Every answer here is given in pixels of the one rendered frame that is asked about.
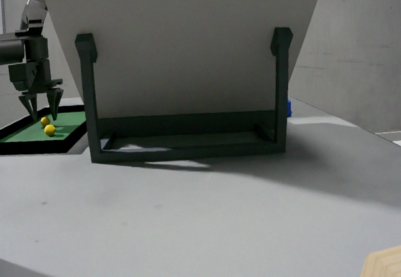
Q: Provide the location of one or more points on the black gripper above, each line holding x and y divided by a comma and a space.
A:
52, 94

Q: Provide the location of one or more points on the green tray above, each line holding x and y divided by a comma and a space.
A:
20, 137

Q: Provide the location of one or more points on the yellow ball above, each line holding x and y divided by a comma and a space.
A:
49, 130
45, 121

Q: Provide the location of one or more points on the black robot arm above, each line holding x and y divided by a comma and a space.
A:
36, 48

